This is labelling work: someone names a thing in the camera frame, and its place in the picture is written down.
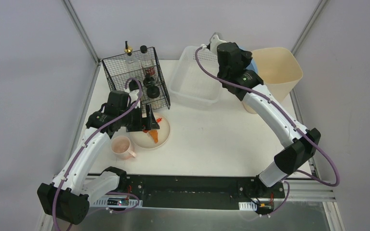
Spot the cream plate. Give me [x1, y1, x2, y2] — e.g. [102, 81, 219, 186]
[129, 113, 171, 149]

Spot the blue plate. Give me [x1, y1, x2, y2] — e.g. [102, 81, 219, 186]
[238, 46, 258, 73]

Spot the pink mug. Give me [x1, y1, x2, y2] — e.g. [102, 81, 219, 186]
[111, 136, 137, 160]

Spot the black lid jar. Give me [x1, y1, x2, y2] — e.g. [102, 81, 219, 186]
[146, 86, 160, 100]
[143, 74, 155, 88]
[129, 80, 141, 91]

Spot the red label sauce bottle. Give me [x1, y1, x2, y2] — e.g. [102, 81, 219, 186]
[140, 45, 155, 77]

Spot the gold cap oil bottle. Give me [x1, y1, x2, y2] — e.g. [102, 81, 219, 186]
[124, 41, 141, 72]

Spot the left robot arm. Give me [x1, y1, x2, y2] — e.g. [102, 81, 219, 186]
[37, 89, 159, 225]

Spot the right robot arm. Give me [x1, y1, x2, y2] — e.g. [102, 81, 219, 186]
[216, 42, 321, 188]

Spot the orange fried piece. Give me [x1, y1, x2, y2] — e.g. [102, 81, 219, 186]
[148, 130, 159, 143]

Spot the white plastic basket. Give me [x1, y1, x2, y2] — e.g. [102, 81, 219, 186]
[168, 46, 221, 107]

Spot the beige trash bin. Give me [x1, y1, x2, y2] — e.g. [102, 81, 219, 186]
[252, 47, 303, 103]

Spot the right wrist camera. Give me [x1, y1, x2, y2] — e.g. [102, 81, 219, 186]
[208, 32, 226, 55]

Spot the black wire rack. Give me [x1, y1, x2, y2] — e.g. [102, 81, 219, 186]
[102, 47, 171, 110]

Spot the black base frame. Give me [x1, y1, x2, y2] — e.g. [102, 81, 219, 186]
[76, 173, 332, 211]

